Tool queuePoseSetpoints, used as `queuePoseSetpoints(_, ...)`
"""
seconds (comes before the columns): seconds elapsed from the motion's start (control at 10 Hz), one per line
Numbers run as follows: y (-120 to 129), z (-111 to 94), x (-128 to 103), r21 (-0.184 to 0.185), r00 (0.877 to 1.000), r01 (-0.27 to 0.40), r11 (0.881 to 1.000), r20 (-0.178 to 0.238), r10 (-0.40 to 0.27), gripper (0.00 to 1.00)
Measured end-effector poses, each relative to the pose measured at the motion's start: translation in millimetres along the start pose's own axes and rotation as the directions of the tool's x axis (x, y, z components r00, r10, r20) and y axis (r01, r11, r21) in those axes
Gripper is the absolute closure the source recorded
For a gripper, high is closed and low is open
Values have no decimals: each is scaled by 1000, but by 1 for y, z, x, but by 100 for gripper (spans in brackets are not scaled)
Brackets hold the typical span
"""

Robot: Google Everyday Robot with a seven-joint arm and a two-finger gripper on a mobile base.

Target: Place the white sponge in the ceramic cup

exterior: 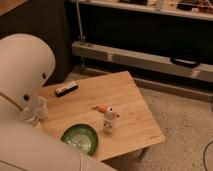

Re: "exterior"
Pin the black handle on rail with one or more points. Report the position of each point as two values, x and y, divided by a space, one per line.
184 64

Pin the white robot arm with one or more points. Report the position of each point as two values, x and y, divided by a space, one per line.
26 63

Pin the white ceramic cup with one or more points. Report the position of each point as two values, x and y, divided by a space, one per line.
35 112

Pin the small white patterned bottle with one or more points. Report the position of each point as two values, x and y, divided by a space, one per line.
109 121

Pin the green bowl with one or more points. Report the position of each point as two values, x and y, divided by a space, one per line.
82 137

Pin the wooden table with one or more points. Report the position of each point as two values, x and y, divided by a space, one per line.
135 129

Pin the grey metal rail beam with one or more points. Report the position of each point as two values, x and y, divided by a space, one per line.
140 60

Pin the vertical metal pole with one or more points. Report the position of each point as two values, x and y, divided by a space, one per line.
82 37

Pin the orange carrot toy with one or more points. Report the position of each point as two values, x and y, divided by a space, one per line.
103 109

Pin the upper wooden shelf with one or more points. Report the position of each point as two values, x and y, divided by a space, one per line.
142 8

